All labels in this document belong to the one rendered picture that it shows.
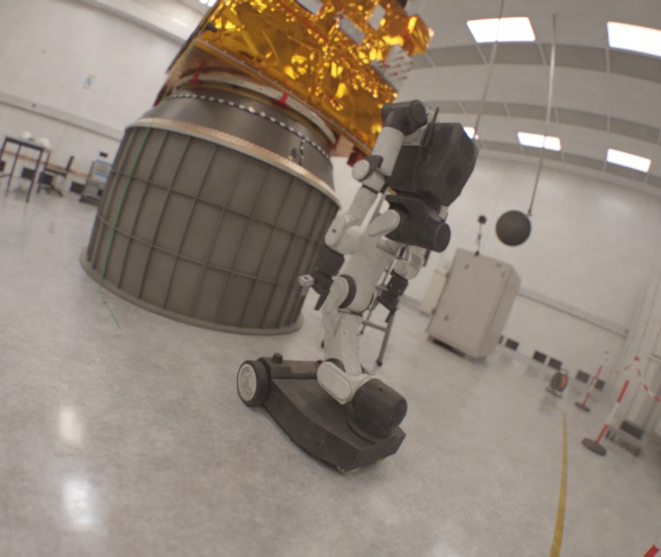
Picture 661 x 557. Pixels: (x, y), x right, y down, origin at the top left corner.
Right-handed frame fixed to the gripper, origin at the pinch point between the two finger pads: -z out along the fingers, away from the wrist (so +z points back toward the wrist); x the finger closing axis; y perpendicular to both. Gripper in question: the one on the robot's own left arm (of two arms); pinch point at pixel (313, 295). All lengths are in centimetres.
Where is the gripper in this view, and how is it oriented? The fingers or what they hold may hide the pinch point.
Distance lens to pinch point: 114.9
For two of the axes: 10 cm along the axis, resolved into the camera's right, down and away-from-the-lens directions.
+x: -5.3, -4.8, 7.0
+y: -7.1, -2.1, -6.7
